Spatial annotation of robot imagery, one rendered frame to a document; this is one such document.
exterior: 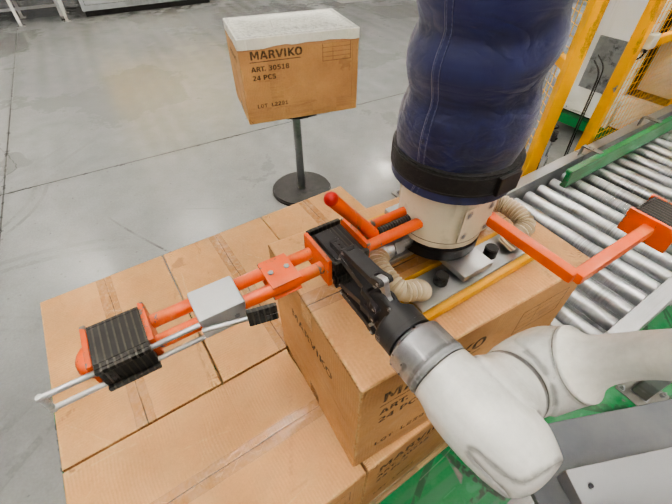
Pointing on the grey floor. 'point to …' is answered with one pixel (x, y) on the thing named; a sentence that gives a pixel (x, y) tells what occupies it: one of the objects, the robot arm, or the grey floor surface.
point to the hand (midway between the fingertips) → (332, 254)
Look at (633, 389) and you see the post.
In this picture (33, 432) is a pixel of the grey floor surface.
